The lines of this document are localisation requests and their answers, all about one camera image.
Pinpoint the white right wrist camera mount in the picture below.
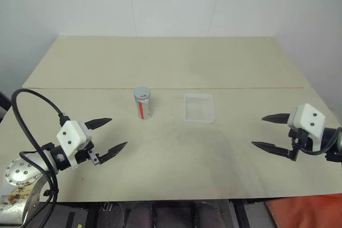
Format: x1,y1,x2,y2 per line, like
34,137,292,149
287,103,326,152

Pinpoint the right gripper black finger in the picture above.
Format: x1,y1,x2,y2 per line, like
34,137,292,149
251,141,291,159
261,113,291,125

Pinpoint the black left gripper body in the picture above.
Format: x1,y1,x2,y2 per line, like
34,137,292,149
75,141,101,166

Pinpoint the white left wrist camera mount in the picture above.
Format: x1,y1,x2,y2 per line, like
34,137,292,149
56,120,93,169

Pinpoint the clear plastic tray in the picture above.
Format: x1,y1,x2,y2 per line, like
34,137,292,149
183,93,216,124

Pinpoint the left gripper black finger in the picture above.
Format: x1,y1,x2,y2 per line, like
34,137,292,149
84,117,112,130
98,141,128,165

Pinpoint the orange red sheet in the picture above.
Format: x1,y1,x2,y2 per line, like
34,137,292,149
264,195,342,228

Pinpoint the clear jar with red label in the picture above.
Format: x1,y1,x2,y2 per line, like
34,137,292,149
134,95,154,120

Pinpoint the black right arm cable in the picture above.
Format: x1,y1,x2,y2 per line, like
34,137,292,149
298,128,342,156

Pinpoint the black table frame bar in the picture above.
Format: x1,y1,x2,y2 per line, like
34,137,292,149
231,198,249,228

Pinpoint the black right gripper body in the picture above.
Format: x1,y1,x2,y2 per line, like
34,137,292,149
287,128,313,162

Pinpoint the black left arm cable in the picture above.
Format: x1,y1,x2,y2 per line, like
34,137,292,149
11,88,72,226

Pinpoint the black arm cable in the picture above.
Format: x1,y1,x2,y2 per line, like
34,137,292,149
298,128,342,156
11,88,72,226

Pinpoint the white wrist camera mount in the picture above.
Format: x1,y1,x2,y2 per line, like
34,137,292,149
56,120,93,169
287,103,326,152

